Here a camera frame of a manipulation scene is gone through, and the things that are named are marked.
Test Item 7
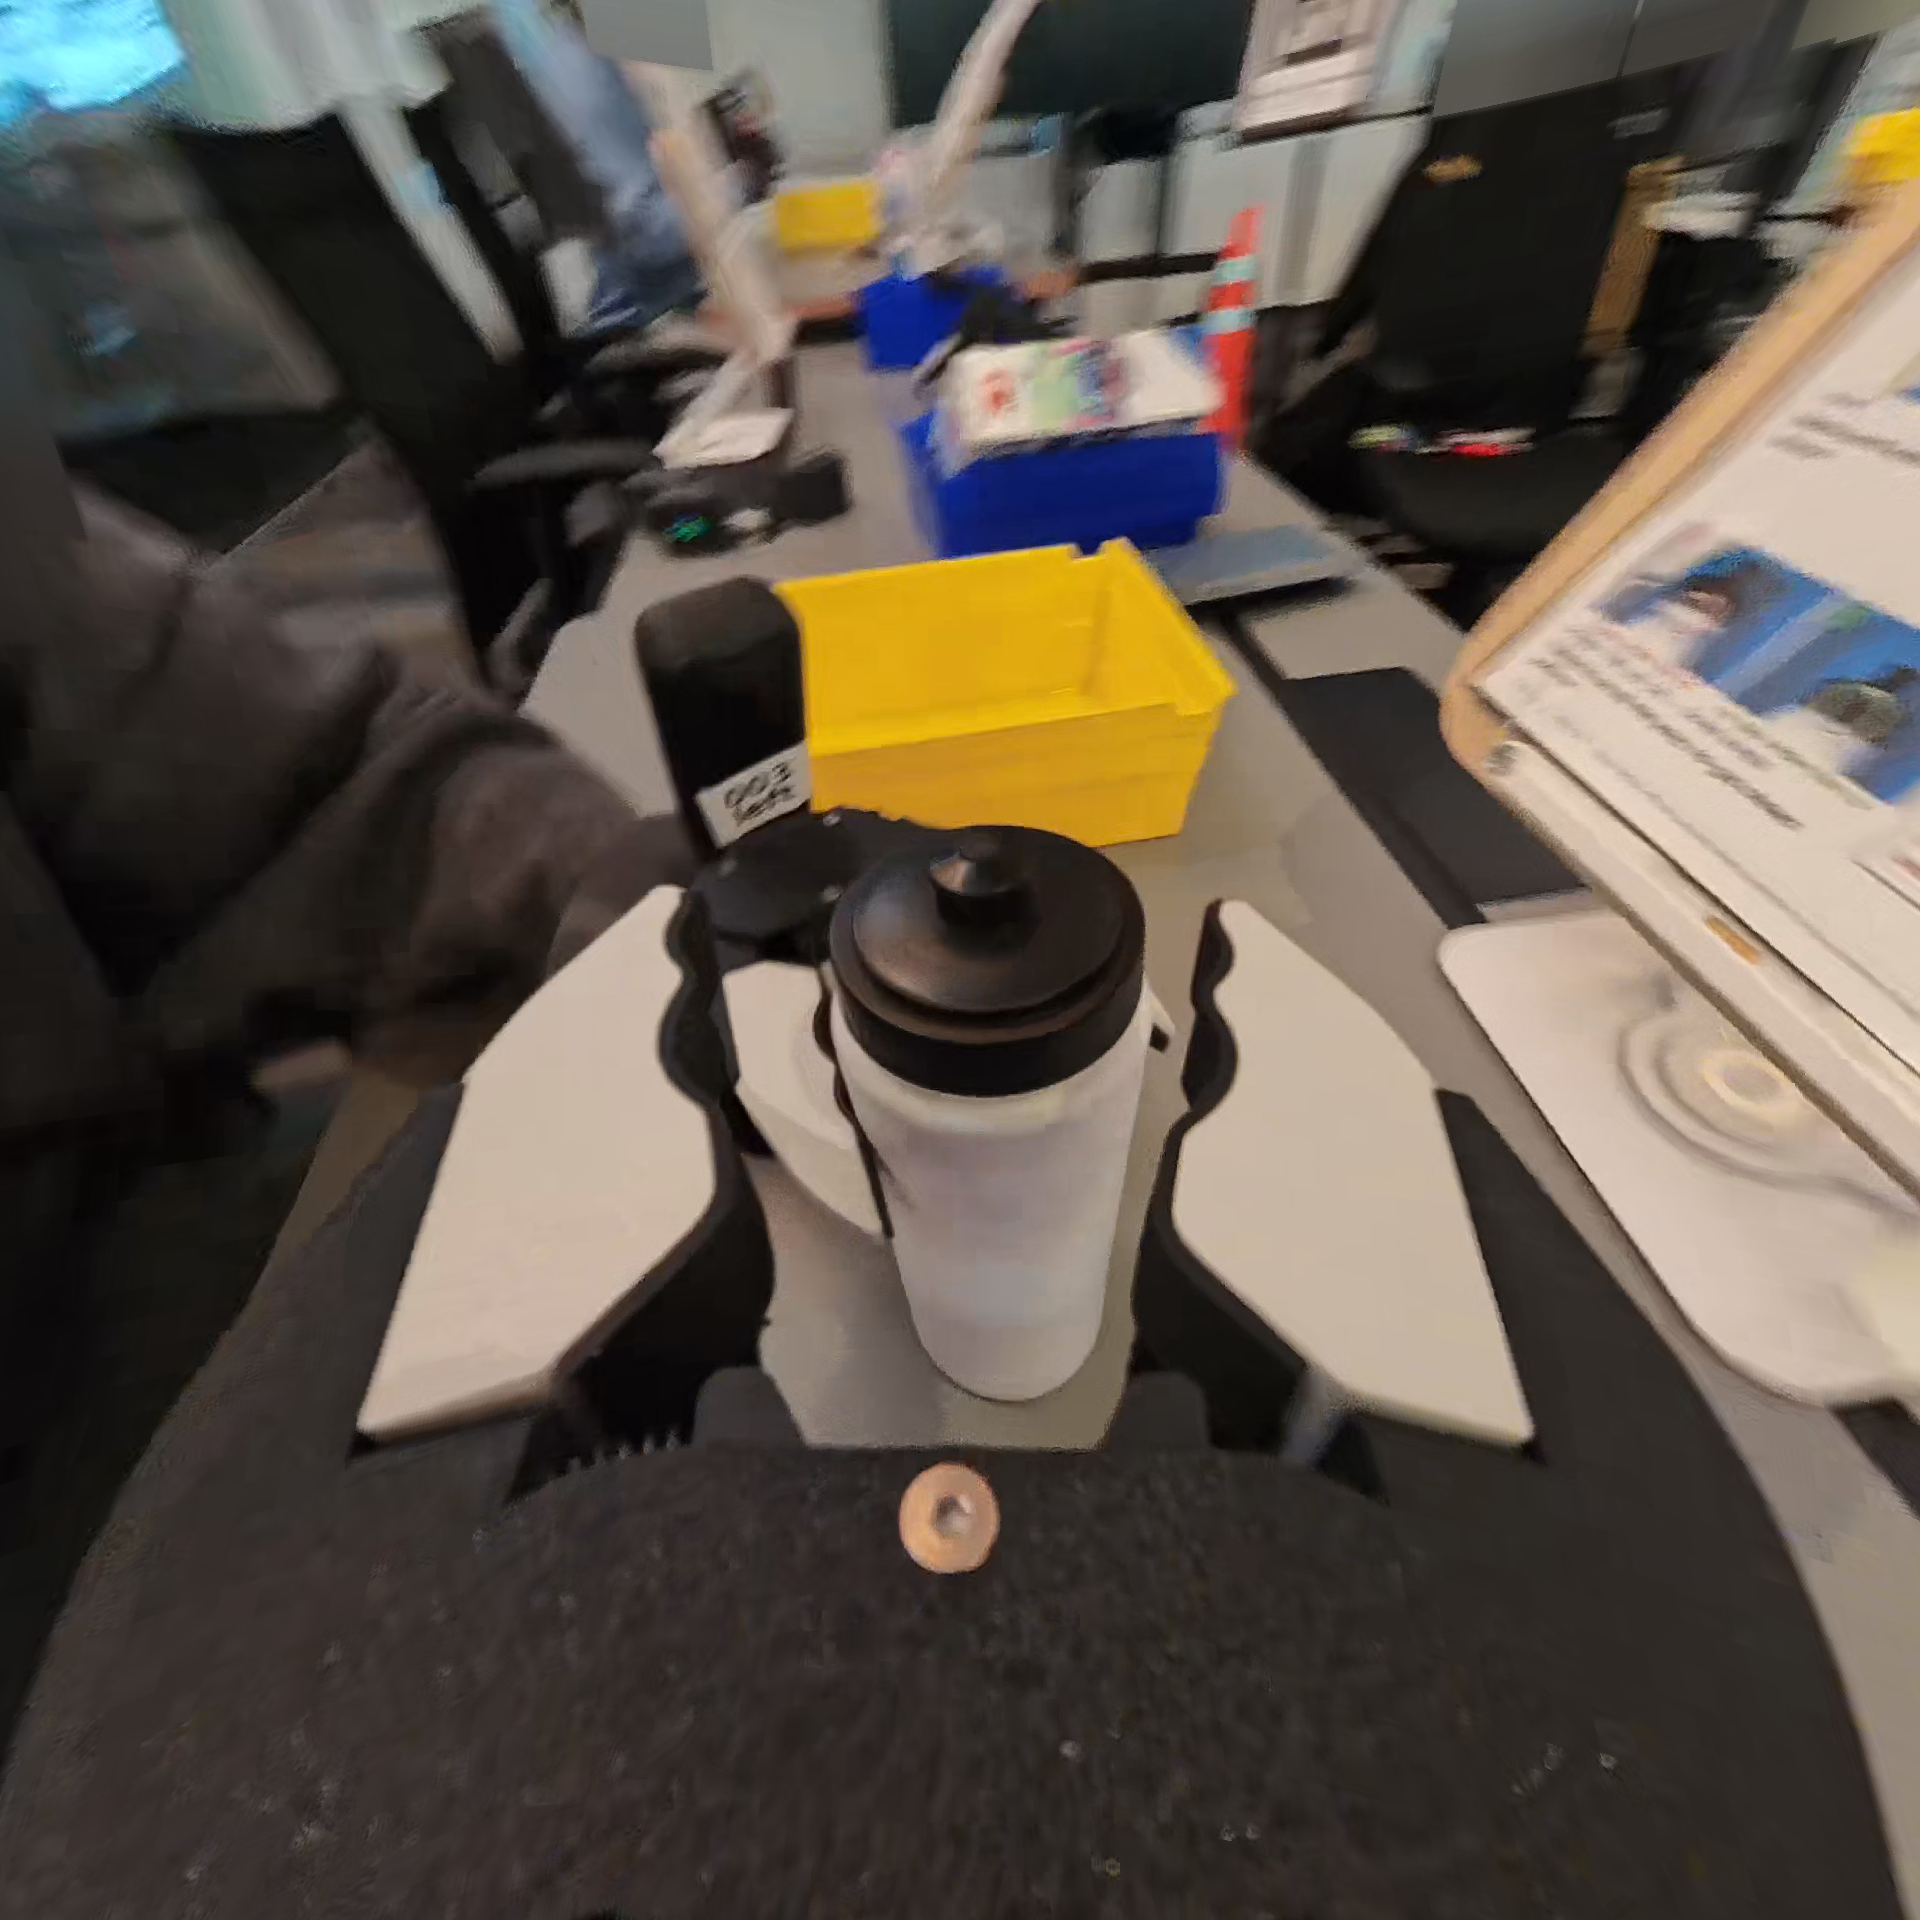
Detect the large black screen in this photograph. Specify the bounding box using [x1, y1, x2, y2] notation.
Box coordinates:
[884, 0, 1254, 119]

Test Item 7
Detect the black office chair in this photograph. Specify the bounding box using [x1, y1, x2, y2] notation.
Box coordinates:
[161, 105, 663, 669]

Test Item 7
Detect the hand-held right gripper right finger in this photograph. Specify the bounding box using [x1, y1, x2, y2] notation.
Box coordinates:
[1131, 895, 1537, 1467]

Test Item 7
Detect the silver pouch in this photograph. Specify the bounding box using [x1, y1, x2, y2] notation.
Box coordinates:
[1147, 526, 1361, 606]

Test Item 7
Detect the orange traffic cone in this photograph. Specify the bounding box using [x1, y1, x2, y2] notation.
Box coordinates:
[1204, 207, 1263, 447]

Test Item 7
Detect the blue plastic bin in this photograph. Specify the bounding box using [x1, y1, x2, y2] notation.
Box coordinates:
[895, 411, 1228, 560]
[854, 262, 1011, 373]

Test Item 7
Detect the instruction sheet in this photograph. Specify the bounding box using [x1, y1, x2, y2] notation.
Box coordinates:
[1471, 269, 1920, 1143]

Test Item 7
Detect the white document stand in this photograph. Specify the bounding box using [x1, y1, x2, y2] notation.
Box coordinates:
[1438, 912, 1920, 1407]

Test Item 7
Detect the wooden clipboard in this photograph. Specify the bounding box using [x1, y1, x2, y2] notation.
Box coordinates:
[1438, 192, 1920, 1203]

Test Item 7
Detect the person's left forearm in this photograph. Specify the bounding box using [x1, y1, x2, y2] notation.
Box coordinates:
[0, 435, 701, 1143]

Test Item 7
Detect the framed tag sign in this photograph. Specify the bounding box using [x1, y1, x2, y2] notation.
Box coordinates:
[1236, 0, 1376, 134]

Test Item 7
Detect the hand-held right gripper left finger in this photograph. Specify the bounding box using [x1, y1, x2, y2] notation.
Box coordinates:
[356, 885, 774, 1441]

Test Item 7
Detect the white plastic bottle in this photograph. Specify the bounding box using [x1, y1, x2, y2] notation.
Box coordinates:
[830, 989, 1161, 1401]

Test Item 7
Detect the colourful puzzle box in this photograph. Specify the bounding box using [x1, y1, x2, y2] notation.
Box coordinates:
[929, 328, 1221, 460]

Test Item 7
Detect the black bottle lid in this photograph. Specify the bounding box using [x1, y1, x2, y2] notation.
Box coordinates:
[825, 825, 1152, 1097]

